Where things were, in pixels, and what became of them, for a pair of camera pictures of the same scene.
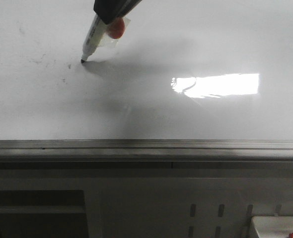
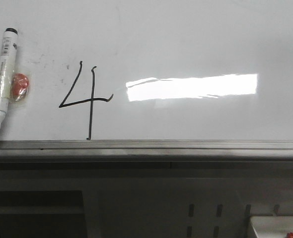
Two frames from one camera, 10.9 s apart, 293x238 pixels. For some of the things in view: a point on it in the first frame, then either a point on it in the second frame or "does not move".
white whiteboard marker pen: (97, 30) → (6, 80)
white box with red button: (280, 226) does not move
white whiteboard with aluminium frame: (189, 81) does not move
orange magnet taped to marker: (114, 32) → (20, 85)
